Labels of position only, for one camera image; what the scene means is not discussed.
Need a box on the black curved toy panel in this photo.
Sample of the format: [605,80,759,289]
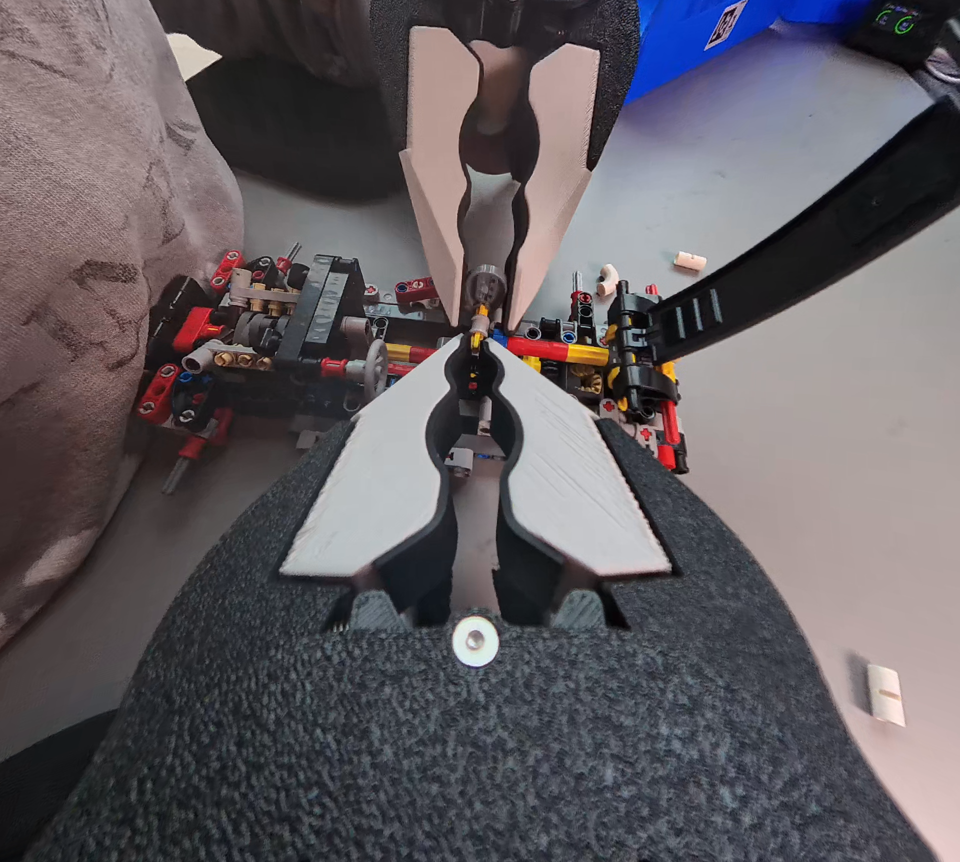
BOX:
[651,93,960,364]

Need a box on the person's grey printed sweatshirt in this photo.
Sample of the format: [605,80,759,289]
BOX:
[0,0,245,646]

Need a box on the toy brick car chassis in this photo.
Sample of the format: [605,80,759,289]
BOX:
[135,243,691,496]

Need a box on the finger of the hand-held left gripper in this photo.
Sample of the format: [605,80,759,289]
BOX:
[399,24,483,327]
[506,43,603,334]

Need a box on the grey desk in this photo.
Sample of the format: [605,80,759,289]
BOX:
[0,14,960,859]

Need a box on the black power bank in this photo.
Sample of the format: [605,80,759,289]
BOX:
[847,0,960,72]

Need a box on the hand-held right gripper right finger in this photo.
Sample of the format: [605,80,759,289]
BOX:
[489,339,672,580]

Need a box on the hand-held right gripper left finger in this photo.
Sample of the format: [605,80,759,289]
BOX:
[277,335,462,580]

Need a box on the grey round toy connector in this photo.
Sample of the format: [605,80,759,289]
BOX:
[463,263,510,310]

